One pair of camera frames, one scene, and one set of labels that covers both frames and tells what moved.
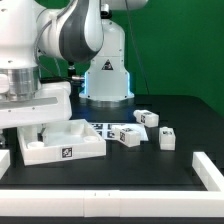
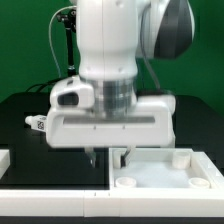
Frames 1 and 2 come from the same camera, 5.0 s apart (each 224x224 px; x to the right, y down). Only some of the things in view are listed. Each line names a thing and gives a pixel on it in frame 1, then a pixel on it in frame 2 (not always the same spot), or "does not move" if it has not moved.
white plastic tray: x=64 y=140 → x=164 y=169
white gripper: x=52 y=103 → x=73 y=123
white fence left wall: x=5 y=161 does not move
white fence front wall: x=112 y=203 does not move
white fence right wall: x=209 y=176 does not move
